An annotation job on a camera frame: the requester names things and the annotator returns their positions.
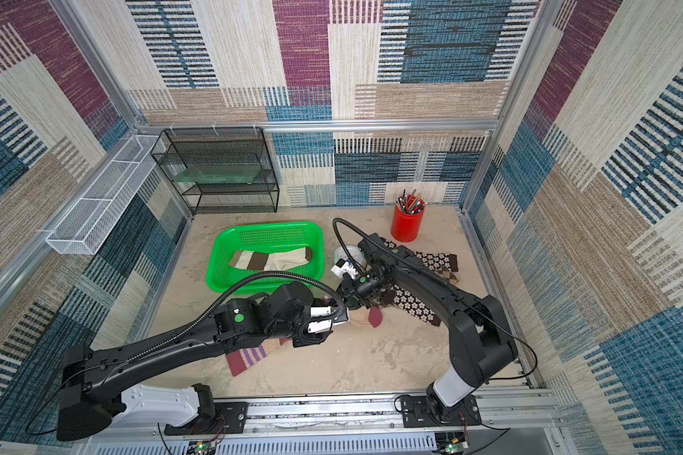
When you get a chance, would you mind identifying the brown floral sock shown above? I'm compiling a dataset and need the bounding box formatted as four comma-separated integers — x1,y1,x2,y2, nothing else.
414,251,459,273
381,286,441,327

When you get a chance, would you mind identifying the beige purple striped sock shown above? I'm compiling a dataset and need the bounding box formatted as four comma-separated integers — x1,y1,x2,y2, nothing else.
226,339,291,377

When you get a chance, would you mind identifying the cream brown striped sock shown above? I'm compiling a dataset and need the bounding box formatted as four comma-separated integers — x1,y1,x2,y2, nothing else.
271,248,313,271
229,250,278,271

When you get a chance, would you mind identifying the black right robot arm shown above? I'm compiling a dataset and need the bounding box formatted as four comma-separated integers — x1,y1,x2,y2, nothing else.
332,217,522,425

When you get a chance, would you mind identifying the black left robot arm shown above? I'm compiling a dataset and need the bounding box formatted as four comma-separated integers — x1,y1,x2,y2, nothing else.
51,271,346,442

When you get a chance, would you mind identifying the small white alarm clock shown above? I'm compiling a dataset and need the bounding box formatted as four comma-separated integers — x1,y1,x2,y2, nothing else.
333,246,366,268

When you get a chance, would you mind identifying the red pencil cup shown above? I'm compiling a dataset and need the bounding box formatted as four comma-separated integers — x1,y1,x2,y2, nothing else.
391,190,426,243

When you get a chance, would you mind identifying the green plastic basket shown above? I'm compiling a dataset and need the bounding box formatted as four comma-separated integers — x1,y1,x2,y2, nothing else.
206,222,326,293

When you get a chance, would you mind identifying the green mat on shelf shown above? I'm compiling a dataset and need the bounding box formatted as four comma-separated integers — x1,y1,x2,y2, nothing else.
174,165,262,184

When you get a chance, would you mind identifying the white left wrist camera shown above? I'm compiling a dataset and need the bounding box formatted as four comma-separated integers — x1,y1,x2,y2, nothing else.
305,306,346,334

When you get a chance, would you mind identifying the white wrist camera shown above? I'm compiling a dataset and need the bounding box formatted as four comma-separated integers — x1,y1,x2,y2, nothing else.
305,306,346,334
331,258,359,280

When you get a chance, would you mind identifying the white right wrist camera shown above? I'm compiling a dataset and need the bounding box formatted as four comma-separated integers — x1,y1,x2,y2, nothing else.
331,258,359,280

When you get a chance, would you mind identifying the black wire mesh shelf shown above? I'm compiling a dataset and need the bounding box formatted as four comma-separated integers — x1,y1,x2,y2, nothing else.
151,127,280,215

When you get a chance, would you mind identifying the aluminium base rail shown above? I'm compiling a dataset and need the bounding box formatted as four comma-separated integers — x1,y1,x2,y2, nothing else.
73,386,577,454

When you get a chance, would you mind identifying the white wire mesh tray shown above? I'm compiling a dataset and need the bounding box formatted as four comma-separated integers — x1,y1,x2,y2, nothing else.
46,135,157,255

